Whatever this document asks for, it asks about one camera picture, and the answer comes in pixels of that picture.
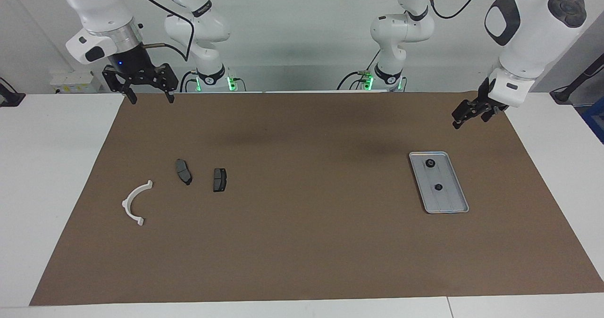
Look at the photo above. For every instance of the brown table mat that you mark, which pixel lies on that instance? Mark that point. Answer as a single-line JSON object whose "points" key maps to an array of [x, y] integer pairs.
{"points": [[302, 242]]}

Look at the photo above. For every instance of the tapered dark grey brake pad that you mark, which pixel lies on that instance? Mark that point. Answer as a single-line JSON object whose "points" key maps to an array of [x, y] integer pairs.
{"points": [[183, 171]]}

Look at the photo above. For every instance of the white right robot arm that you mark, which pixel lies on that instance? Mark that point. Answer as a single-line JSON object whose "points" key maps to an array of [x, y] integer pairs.
{"points": [[94, 6]]}

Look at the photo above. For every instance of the silver metal tray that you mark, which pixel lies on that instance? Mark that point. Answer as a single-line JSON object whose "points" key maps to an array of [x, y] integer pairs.
{"points": [[448, 200]]}

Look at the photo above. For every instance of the rectangular dark grey brake pad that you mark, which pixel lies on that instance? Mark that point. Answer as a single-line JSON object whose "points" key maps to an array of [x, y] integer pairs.
{"points": [[219, 180]]}

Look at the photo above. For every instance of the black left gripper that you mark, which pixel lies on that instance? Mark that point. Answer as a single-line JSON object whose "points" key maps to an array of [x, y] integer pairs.
{"points": [[481, 103]]}

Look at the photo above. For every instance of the white curved plastic bracket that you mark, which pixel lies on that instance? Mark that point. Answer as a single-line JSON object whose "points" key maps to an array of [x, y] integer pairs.
{"points": [[126, 205]]}

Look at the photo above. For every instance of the white box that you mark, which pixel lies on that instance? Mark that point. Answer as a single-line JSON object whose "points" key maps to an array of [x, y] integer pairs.
{"points": [[71, 79]]}

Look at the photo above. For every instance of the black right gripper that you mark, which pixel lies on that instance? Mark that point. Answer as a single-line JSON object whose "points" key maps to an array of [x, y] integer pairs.
{"points": [[132, 65]]}

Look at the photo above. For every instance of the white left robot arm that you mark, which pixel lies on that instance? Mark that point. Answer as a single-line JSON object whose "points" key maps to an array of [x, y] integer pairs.
{"points": [[533, 35]]}

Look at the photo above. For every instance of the large black bearing gear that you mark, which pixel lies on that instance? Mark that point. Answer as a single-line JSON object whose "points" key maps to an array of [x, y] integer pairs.
{"points": [[430, 163]]}

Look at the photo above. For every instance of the black clamp mount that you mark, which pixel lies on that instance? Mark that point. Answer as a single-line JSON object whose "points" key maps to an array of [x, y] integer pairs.
{"points": [[9, 98]]}

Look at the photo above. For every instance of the blue crate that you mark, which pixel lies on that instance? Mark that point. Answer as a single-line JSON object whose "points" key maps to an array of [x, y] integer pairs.
{"points": [[595, 120]]}

